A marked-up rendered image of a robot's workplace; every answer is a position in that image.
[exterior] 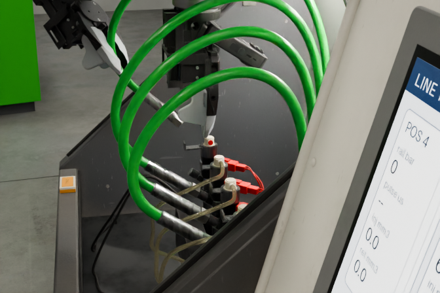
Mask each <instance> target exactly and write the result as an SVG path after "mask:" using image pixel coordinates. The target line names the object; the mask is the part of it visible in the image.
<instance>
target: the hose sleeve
mask: <svg viewBox="0 0 440 293"><path fill-rule="evenodd" d="M144 102H146V103H147V104H148V105H150V106H151V107H152V108H154V109H155V110H156V111H158V110H159V109H160V108H161V107H162V106H163V105H164V103H163V102H161V101H160V100H159V99H157V98H156V97H155V96H153V95H152V94H151V93H148V94H147V96H146V97H145V99H144ZM176 116H177V113H176V112H175V111H174V112H173V113H172V114H170V115H169V116H168V117H167V119H168V120H169V121H173V119H174V118H175V117H176Z"/></svg>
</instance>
